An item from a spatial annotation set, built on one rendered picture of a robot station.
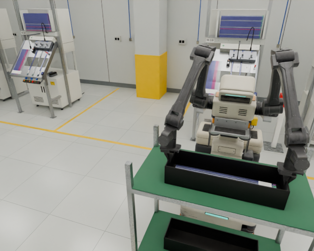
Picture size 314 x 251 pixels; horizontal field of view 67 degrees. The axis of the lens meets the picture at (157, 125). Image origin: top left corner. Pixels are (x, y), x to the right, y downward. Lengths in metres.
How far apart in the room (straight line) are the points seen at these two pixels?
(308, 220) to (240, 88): 0.78
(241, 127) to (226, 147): 0.20
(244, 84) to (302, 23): 3.58
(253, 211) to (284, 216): 0.13
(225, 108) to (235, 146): 0.30
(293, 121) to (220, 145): 0.74
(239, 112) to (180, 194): 0.73
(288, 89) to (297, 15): 3.89
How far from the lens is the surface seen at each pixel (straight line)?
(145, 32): 4.79
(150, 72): 4.88
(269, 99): 1.50
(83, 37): 6.08
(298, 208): 1.33
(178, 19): 5.11
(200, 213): 2.14
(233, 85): 1.56
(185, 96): 1.17
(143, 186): 1.27
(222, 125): 1.68
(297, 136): 1.14
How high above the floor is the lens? 1.79
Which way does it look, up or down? 27 degrees down
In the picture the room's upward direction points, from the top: straight up
